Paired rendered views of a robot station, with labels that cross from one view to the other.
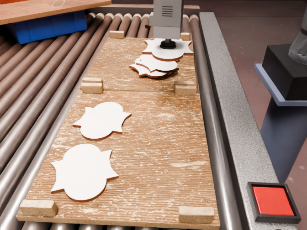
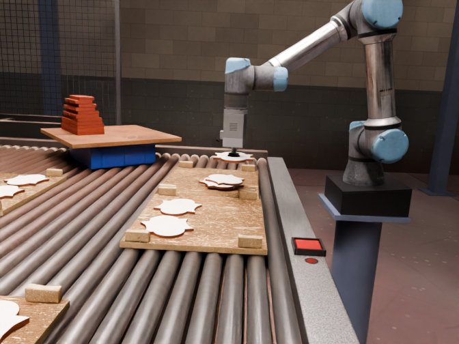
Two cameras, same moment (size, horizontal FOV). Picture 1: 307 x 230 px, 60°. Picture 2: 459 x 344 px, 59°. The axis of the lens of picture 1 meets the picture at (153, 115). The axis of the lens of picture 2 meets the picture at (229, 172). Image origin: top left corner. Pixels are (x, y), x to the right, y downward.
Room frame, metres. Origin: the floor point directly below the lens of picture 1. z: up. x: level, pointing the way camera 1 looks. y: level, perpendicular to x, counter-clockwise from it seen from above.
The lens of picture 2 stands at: (-0.65, 0.01, 1.33)
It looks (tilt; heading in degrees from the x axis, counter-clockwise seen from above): 13 degrees down; 358
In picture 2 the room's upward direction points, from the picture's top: 3 degrees clockwise
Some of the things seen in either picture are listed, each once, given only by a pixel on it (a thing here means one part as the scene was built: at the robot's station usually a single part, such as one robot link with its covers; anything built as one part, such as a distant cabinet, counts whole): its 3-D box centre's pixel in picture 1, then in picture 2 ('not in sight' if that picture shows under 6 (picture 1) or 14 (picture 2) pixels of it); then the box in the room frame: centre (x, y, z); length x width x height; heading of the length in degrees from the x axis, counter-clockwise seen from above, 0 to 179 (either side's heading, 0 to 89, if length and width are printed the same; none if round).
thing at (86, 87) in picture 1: (92, 88); (167, 190); (0.65, 0.18, 0.95); 0.06 x 0.02 x 0.03; 87
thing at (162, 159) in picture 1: (130, 141); (201, 219); (0.45, 0.05, 0.93); 0.41 x 0.35 x 0.02; 177
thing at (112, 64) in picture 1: (144, 61); (212, 182); (0.87, 0.03, 0.93); 0.41 x 0.35 x 0.02; 176
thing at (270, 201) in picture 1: (271, 202); (307, 246); (0.30, -0.22, 0.92); 0.06 x 0.06 x 0.01; 86
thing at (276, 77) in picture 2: not in sight; (268, 78); (0.68, -0.14, 1.32); 0.11 x 0.11 x 0.08; 6
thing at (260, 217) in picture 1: (271, 201); (308, 246); (0.30, -0.22, 0.92); 0.08 x 0.08 x 0.02; 86
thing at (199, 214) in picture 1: (195, 214); (250, 241); (0.25, -0.07, 0.95); 0.06 x 0.02 x 0.03; 87
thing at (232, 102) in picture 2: not in sight; (235, 102); (0.66, -0.04, 1.25); 0.08 x 0.08 x 0.05
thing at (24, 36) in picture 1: (41, 16); (111, 149); (1.24, 0.51, 0.97); 0.31 x 0.31 x 0.10; 36
